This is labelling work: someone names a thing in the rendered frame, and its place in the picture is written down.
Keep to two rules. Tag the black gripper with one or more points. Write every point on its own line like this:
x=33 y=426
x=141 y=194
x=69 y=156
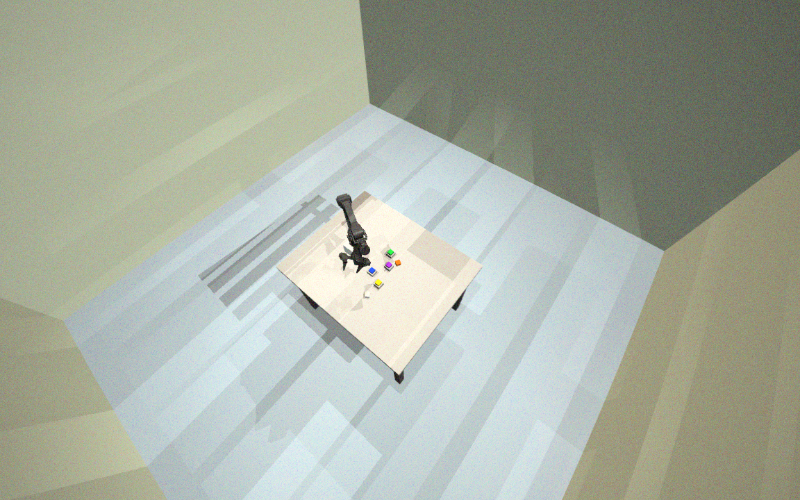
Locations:
x=344 y=257

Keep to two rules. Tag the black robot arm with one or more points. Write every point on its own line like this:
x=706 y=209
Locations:
x=355 y=232

